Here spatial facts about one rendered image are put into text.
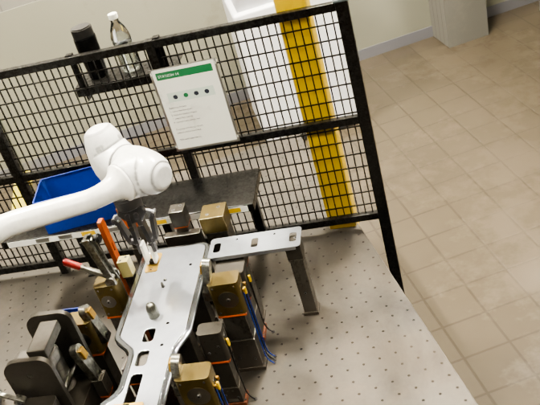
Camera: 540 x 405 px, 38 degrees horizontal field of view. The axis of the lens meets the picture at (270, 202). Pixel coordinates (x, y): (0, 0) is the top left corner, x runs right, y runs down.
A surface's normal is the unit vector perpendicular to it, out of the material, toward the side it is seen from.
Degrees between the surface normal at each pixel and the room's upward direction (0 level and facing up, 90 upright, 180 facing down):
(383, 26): 90
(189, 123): 90
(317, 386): 0
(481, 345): 0
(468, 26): 90
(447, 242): 0
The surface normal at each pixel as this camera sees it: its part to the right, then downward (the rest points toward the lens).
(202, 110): -0.08, 0.57
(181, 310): -0.24, -0.81
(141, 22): 0.24, 0.48
